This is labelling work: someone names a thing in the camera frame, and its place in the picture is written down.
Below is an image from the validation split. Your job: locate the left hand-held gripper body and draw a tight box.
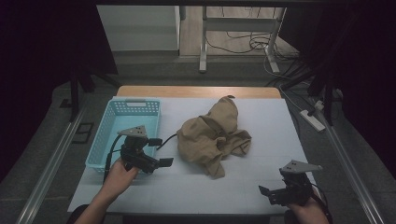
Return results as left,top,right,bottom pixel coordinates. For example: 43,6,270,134
117,124,162,175

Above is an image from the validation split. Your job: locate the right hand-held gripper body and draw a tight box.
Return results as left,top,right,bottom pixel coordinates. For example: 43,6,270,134
269,160,324,206

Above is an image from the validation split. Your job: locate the light blue plastic basket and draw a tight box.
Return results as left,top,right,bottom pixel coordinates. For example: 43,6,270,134
85,97,163,174

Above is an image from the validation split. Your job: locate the tan cloth garment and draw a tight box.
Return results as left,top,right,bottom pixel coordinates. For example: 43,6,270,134
157,95,252,180

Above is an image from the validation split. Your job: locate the person's right hand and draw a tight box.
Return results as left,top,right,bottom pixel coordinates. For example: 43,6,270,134
288,194,330,224

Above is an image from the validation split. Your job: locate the person's left hand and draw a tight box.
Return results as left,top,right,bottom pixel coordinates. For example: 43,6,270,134
101,157,139,200

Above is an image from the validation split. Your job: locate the black floor plate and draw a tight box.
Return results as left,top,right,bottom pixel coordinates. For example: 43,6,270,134
72,122,95,145

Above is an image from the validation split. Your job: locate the white table mat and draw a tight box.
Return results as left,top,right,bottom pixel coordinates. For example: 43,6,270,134
67,96,317,216

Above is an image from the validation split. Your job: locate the white power strip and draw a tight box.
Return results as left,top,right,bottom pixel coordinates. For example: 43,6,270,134
299,109,327,133

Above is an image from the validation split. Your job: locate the black metal stand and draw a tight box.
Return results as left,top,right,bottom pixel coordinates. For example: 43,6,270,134
307,62,339,127
68,69,120,123

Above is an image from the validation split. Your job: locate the white cabinet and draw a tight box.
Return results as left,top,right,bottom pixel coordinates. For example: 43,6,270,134
96,5,181,52

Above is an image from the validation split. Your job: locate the dark curtain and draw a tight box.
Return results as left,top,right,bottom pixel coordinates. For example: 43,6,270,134
279,0,396,172
0,0,119,183

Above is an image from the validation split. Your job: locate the left hand-held gripper black cable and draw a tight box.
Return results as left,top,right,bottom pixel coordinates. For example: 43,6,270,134
103,133,126,183

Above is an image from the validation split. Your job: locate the hand-held gripper black cable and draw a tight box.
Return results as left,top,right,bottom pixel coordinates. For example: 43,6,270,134
103,133,126,183
311,183,333,224

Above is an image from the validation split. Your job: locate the right hand-held gripper black cable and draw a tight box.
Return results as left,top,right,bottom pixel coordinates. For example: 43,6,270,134
311,183,333,224

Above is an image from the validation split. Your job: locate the aluminium floor rail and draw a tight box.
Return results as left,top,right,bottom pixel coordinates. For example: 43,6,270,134
16,102,92,224
314,104,387,224

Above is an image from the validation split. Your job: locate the tangle of floor cables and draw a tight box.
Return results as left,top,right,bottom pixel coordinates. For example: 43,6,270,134
205,29,302,63

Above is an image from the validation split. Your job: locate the white desk frame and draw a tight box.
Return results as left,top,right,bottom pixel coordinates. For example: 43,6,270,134
199,6,288,75

